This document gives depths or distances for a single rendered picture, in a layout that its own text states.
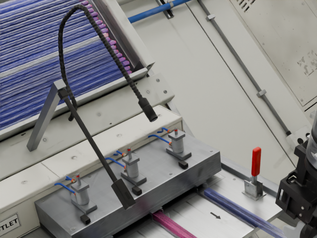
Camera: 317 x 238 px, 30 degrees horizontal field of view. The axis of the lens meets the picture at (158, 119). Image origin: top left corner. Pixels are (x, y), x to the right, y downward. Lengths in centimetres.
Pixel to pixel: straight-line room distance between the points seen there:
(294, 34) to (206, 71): 132
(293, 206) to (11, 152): 56
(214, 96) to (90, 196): 221
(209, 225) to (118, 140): 26
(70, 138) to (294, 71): 106
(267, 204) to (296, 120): 234
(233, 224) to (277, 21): 112
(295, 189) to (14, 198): 50
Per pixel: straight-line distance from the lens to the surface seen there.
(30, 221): 113
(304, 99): 211
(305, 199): 89
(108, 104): 128
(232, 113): 324
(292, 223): 114
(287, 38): 206
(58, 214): 106
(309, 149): 84
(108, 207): 105
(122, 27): 134
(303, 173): 89
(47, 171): 115
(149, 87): 133
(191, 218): 109
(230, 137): 317
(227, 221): 108
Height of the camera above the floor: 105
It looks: 10 degrees up
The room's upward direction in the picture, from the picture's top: 32 degrees counter-clockwise
